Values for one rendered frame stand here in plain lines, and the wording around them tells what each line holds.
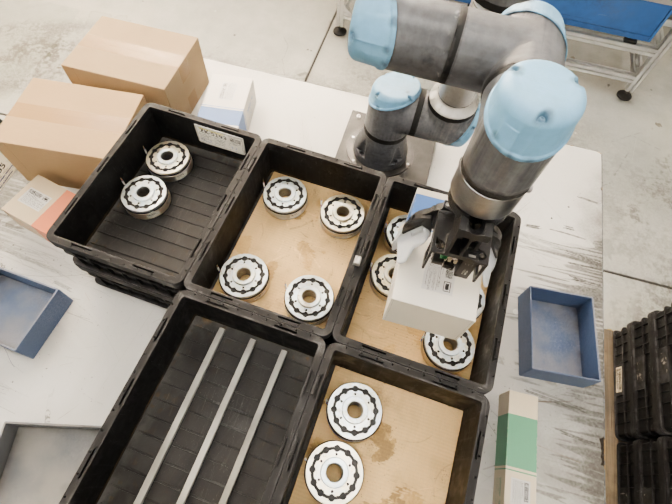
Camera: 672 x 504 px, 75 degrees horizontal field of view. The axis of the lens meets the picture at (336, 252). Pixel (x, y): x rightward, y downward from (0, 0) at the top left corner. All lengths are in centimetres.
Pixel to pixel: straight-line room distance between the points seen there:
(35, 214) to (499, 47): 110
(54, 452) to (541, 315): 112
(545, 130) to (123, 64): 120
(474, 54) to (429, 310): 33
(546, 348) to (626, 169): 166
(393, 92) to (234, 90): 50
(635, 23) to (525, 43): 233
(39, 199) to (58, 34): 197
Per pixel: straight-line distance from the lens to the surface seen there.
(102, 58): 146
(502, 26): 50
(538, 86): 42
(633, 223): 251
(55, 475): 113
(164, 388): 94
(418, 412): 91
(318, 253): 99
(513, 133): 40
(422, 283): 64
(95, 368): 114
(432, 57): 48
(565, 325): 122
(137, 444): 94
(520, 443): 104
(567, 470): 114
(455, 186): 49
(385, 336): 93
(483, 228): 51
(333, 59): 273
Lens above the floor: 171
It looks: 62 degrees down
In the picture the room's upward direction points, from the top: 6 degrees clockwise
